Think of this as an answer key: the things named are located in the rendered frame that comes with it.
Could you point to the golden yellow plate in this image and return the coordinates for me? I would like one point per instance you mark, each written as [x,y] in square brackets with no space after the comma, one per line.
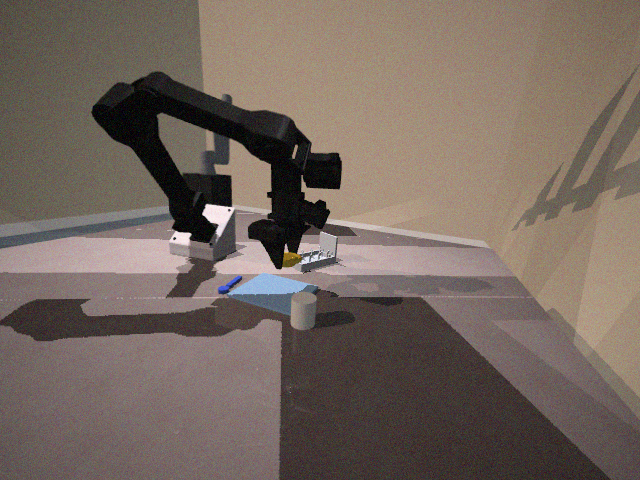
[290,259]

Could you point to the light blue square mat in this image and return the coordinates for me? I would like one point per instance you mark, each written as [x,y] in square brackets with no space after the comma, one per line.
[271,292]

